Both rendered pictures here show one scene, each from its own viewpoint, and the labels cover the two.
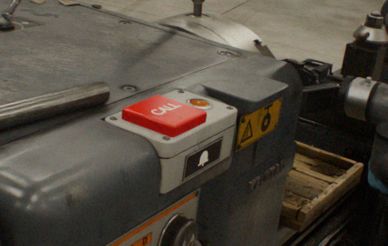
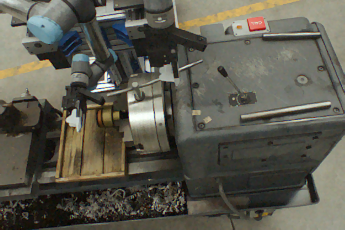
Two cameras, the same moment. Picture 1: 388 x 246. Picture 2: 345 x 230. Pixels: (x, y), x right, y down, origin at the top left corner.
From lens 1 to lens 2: 1.61 m
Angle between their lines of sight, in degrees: 83
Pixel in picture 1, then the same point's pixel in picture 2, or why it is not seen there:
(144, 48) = (214, 62)
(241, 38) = (141, 78)
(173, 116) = (258, 19)
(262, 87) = (209, 28)
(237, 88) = (217, 29)
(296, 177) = (90, 123)
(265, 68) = not seen: hidden behind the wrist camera
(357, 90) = (84, 78)
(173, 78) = (228, 41)
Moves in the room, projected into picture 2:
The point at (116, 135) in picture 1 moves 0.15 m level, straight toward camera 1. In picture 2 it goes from (273, 24) to (299, 4)
